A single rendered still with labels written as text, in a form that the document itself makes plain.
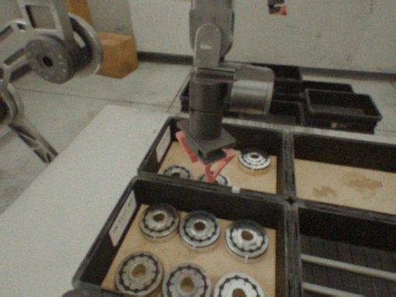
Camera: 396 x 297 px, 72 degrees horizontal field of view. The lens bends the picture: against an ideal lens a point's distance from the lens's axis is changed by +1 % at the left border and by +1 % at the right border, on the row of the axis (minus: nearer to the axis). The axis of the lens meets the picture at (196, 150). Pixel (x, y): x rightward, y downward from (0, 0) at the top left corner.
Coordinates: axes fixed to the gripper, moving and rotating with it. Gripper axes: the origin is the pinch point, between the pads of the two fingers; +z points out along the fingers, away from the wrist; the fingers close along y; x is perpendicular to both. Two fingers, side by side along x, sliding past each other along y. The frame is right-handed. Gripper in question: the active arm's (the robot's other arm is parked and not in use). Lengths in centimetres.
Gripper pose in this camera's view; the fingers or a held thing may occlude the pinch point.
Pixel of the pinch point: (203, 168)
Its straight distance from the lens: 54.2
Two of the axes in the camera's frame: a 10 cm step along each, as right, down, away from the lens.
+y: -5.1, -5.6, 6.6
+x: -8.6, 3.1, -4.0
